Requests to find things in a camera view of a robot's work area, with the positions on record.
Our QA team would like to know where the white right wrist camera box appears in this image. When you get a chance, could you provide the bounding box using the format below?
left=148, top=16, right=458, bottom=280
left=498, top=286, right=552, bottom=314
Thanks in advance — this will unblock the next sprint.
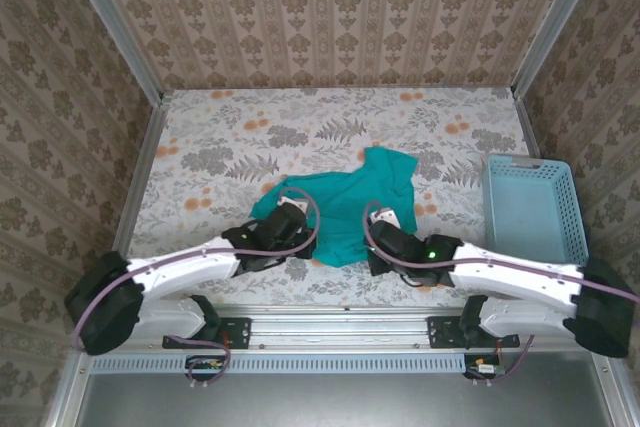
left=368, top=207, right=402, bottom=233

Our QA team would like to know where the aluminium mounting rail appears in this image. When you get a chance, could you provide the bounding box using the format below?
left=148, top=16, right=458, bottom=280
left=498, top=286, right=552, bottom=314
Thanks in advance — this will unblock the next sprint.
left=74, top=304, right=616, bottom=351

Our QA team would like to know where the small right circuit board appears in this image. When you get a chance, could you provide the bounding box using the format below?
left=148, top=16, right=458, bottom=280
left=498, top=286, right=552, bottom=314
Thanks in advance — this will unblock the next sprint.
left=462, top=354, right=504, bottom=381

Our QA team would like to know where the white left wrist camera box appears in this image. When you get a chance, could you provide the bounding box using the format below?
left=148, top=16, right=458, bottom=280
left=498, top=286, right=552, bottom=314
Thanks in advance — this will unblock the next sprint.
left=277, top=196, right=307, bottom=217

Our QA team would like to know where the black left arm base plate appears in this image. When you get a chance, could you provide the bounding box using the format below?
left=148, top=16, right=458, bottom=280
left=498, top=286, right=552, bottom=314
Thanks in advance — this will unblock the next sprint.
left=162, top=315, right=251, bottom=351

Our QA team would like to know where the aluminium right frame post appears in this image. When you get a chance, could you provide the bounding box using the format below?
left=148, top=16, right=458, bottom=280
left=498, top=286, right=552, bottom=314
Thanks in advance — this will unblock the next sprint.
left=512, top=0, right=609, bottom=98

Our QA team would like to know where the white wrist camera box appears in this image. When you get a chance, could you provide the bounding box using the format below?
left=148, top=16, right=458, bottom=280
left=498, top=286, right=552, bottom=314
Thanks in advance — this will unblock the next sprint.
left=277, top=196, right=307, bottom=217
left=368, top=207, right=402, bottom=233

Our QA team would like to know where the floral print tablecloth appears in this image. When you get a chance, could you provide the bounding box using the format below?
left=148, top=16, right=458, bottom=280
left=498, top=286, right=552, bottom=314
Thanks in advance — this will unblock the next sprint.
left=134, top=87, right=574, bottom=308

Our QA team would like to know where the slotted grey cable duct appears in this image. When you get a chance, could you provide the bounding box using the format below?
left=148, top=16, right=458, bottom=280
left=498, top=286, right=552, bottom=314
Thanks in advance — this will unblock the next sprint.
left=92, top=352, right=467, bottom=375

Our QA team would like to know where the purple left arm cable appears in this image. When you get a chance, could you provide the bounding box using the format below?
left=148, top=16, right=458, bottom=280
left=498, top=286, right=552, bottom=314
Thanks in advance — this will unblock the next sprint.
left=72, top=186, right=322, bottom=391

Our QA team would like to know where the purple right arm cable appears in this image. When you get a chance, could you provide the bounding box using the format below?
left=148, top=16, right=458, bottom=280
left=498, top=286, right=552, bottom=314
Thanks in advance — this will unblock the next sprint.
left=362, top=199, right=640, bottom=388

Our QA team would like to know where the aluminium left frame post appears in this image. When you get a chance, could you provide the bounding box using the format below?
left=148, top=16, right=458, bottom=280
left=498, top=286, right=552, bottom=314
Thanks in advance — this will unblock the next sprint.
left=57, top=0, right=166, bottom=106

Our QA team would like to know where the aluminium left side rail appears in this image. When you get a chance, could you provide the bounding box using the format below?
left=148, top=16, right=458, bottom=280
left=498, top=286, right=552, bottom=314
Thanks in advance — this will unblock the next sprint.
left=113, top=96, right=171, bottom=248

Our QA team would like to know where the grey metal panel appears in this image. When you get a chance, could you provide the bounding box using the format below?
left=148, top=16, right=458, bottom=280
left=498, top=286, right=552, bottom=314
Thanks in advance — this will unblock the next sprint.
left=74, top=371, right=616, bottom=427

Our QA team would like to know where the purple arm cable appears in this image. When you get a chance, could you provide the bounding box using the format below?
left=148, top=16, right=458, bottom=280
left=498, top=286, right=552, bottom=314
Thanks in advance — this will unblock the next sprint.
left=362, top=199, right=640, bottom=388
left=72, top=186, right=322, bottom=391

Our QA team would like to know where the aluminium frame post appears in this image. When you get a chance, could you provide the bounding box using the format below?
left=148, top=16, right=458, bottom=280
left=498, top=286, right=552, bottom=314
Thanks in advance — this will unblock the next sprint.
left=57, top=0, right=166, bottom=106
left=512, top=0, right=609, bottom=98

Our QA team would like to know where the small circuit board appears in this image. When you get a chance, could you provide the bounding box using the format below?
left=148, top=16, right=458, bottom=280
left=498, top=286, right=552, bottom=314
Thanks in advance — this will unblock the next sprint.
left=185, top=354, right=226, bottom=382
left=462, top=354, right=504, bottom=381

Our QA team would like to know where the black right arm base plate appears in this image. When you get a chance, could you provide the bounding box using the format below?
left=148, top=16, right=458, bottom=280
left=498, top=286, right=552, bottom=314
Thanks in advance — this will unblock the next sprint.
left=427, top=315, right=521, bottom=351

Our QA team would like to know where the teal t-shirt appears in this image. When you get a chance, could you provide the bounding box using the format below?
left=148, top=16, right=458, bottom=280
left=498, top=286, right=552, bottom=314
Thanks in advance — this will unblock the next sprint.
left=248, top=146, right=420, bottom=269

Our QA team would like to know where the small left circuit board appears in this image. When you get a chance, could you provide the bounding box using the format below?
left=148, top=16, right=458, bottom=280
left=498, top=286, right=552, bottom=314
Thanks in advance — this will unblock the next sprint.
left=185, top=354, right=226, bottom=382

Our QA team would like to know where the light blue plastic basket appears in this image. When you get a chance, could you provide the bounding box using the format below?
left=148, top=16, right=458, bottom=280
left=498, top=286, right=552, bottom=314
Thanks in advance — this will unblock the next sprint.
left=482, top=154, right=592, bottom=276

